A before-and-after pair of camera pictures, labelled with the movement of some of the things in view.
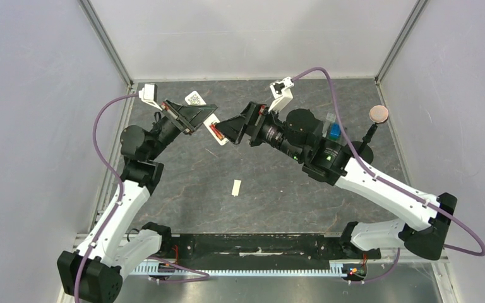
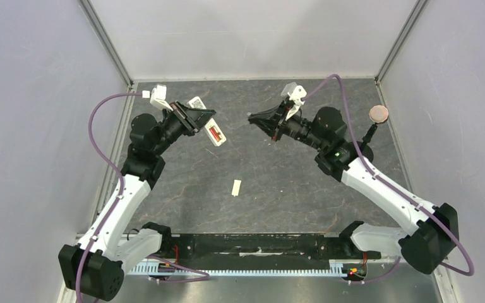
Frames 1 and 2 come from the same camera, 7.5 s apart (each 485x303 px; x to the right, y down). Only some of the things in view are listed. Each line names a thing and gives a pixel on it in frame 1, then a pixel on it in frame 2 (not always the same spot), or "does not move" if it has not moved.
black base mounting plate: x=252 y=250 does not move
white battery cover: x=236 y=187 does not move
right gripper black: x=253 y=125 -> x=281 y=121
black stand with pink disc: x=377 y=114 does not move
